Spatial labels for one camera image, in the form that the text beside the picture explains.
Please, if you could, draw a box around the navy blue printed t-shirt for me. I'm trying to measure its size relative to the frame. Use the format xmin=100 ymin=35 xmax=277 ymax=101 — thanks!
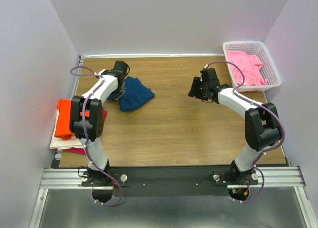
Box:
xmin=118 ymin=76 xmax=155 ymax=112

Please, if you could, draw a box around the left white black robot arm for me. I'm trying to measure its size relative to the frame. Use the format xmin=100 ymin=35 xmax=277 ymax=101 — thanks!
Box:
xmin=69 ymin=60 xmax=130 ymax=186

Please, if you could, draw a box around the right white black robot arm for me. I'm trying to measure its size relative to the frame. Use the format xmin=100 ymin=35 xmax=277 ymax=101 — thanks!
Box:
xmin=188 ymin=68 xmax=283 ymax=184

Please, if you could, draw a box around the pink t-shirt in basket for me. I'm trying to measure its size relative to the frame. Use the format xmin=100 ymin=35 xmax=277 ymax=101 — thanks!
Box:
xmin=226 ymin=50 xmax=268 ymax=86

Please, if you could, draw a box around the white plastic laundry basket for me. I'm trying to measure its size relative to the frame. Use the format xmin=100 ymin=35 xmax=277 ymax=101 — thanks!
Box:
xmin=222 ymin=41 xmax=281 ymax=92

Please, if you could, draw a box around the orange folded t-shirt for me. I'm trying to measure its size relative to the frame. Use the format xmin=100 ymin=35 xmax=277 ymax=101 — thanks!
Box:
xmin=54 ymin=99 xmax=73 ymax=141

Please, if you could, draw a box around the magenta folded t-shirt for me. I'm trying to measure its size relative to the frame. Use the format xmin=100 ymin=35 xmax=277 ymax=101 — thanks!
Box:
xmin=66 ymin=110 xmax=107 ymax=155

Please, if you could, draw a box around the white folded t-shirt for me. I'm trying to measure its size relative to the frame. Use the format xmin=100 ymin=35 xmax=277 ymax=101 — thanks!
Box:
xmin=49 ymin=110 xmax=83 ymax=151

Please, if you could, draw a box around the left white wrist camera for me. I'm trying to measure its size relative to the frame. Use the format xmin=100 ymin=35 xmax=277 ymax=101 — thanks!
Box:
xmin=98 ymin=69 xmax=109 ymax=76

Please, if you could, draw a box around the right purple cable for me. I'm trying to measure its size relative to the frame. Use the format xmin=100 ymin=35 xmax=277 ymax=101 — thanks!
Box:
xmin=203 ymin=61 xmax=285 ymax=203

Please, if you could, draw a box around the black mounting base plate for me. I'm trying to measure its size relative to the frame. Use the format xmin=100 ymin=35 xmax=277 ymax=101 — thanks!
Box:
xmin=78 ymin=165 xmax=258 ymax=203

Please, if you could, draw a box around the aluminium extrusion rail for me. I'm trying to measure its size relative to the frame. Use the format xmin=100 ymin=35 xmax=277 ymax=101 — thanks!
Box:
xmin=40 ymin=167 xmax=306 ymax=190

